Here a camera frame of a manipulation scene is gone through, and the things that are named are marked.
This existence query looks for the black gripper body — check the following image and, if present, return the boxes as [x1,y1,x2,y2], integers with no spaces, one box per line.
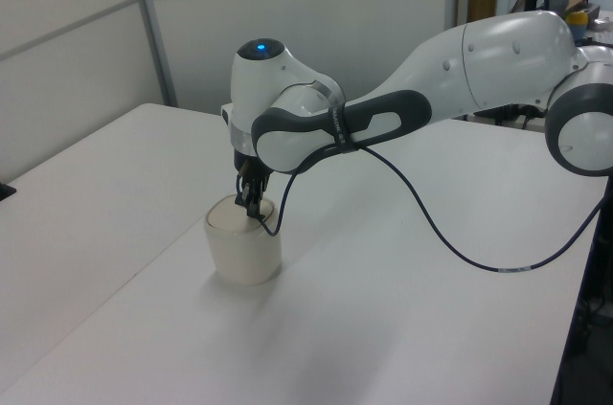
[232,147,275,184]

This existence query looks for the small white lidded bin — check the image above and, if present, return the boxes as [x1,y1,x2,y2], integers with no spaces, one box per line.
[203,193,284,287]

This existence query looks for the black metal stand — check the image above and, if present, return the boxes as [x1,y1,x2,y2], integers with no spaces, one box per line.
[549,173,613,405]

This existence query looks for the yellow and blue toy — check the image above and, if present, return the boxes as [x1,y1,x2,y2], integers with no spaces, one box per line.
[566,9,590,41]

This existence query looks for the brown cardboard box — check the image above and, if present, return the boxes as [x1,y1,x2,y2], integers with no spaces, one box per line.
[566,0,602,14]

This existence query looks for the black strap on arm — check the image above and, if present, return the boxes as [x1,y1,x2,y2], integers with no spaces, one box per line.
[328,101,360,156]

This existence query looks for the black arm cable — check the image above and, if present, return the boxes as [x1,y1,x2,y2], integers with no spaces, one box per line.
[252,143,608,276]

